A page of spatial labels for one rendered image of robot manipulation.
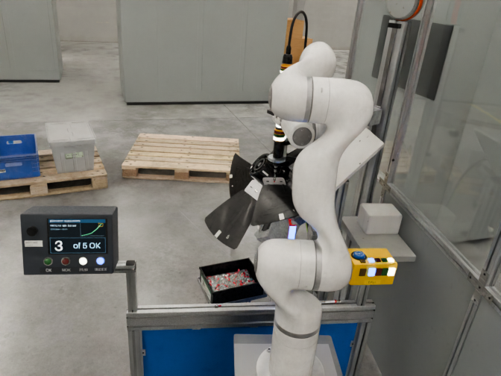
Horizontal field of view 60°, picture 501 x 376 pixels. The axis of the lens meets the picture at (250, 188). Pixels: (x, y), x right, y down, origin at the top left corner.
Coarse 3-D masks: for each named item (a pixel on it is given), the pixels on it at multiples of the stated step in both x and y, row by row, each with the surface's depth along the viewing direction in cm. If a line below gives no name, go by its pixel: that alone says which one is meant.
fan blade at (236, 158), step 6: (234, 156) 212; (234, 162) 210; (240, 162) 204; (246, 162) 198; (234, 168) 209; (240, 168) 203; (246, 168) 198; (234, 174) 209; (240, 174) 203; (246, 174) 199; (234, 180) 209; (240, 180) 204; (246, 180) 200; (234, 186) 209; (240, 186) 205; (246, 186) 201; (234, 192) 209
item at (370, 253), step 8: (352, 248) 156; (360, 248) 156; (368, 248) 157; (376, 248) 157; (384, 248) 157; (352, 256) 151; (368, 256) 152; (376, 256) 153; (384, 256) 153; (352, 264) 149; (360, 264) 147; (368, 264) 148; (376, 264) 148; (384, 264) 149; (392, 264) 149; (352, 272) 149; (352, 280) 150; (360, 280) 150; (368, 280) 151; (376, 280) 151; (384, 280) 152; (392, 280) 152
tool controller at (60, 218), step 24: (24, 216) 125; (48, 216) 126; (72, 216) 127; (96, 216) 128; (24, 240) 127; (48, 240) 128; (72, 240) 129; (96, 240) 130; (24, 264) 128; (72, 264) 130; (96, 264) 131
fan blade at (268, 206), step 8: (272, 184) 172; (280, 184) 173; (264, 192) 168; (272, 192) 167; (280, 192) 167; (288, 192) 167; (264, 200) 164; (272, 200) 163; (280, 200) 162; (288, 200) 162; (256, 208) 161; (264, 208) 160; (272, 208) 159; (280, 208) 158; (288, 208) 158; (256, 216) 158; (264, 216) 157; (272, 216) 156; (288, 216) 154; (256, 224) 156; (264, 224) 154
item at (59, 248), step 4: (52, 240) 128; (56, 240) 128; (60, 240) 128; (64, 240) 128; (52, 244) 128; (56, 244) 128; (60, 244) 128; (64, 244) 128; (52, 248) 128; (56, 248) 128; (60, 248) 129; (64, 248) 129; (52, 252) 128; (56, 252) 129; (60, 252) 129; (64, 252) 129
